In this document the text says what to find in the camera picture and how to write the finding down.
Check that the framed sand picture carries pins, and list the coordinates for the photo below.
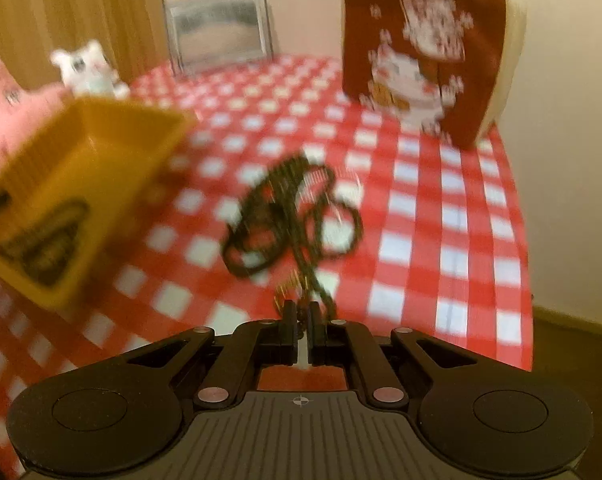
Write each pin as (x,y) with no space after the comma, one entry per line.
(210,34)

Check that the yellow plastic tray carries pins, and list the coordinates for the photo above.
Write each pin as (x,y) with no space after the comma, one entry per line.
(67,190)

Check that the pink starfish plush toy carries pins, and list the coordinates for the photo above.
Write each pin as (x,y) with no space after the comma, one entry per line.
(23,112)

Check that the brown lucky cat cushion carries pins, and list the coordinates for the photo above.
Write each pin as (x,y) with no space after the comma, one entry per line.
(441,67)

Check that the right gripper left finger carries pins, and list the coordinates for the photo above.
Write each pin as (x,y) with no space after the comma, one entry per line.
(240,357)

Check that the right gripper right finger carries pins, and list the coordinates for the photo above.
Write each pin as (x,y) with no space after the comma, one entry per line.
(352,347)

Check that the wooden door panel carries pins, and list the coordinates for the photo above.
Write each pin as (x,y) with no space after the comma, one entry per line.
(131,32)

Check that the white bunny plush toy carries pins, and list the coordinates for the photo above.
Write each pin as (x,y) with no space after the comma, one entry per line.
(87,72)

